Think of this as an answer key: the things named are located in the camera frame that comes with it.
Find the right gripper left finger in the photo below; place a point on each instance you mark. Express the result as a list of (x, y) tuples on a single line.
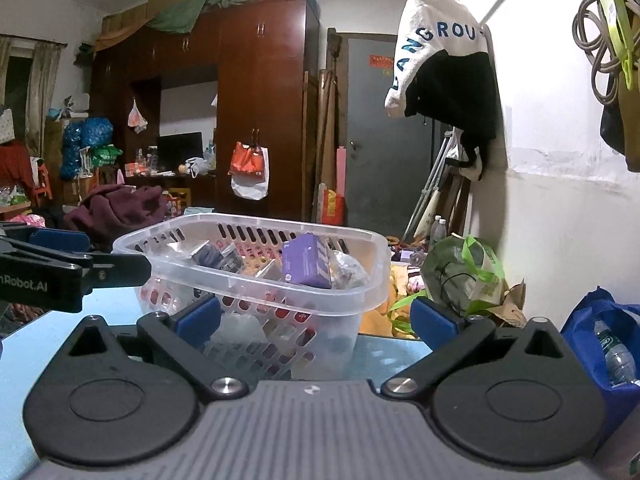
[(176, 342)]

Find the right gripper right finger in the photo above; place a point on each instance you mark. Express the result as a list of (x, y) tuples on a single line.
[(452, 339)]

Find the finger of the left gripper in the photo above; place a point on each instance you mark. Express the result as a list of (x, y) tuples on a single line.
[(44, 241)]

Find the maroon clothing pile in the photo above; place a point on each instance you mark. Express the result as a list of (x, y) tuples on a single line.
[(111, 211)]

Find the green white plastic bag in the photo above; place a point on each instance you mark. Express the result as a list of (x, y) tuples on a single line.
[(464, 275)]

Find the yellow orange blanket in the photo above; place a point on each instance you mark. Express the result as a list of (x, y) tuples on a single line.
[(391, 319)]

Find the aluminium crutches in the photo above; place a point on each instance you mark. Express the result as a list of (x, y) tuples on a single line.
[(429, 186)]

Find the clear plastic laundry basket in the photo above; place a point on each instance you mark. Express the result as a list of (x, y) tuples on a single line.
[(269, 328)]

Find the white round wrapped item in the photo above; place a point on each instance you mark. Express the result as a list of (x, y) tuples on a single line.
[(346, 271)]

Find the purple small box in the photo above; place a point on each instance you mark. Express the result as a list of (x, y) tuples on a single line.
[(305, 261)]

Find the blue shopping bag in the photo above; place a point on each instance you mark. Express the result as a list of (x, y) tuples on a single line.
[(578, 332)]

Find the clear plastic water bottle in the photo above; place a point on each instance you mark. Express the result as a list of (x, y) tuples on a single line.
[(619, 361)]

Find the orange white hanging bag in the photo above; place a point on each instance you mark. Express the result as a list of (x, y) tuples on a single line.
[(249, 169)]

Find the grey door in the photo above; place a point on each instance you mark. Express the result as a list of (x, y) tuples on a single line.
[(388, 159)]

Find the dark red wooden wardrobe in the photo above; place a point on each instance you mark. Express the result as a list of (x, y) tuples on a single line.
[(263, 57)]

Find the black hanging garment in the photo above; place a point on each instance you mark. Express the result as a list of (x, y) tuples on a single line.
[(461, 92)]

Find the olive hanging bag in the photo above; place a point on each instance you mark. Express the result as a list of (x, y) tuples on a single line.
[(620, 122)]

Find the white blue lettered garment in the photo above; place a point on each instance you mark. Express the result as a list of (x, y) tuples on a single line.
[(426, 28)]

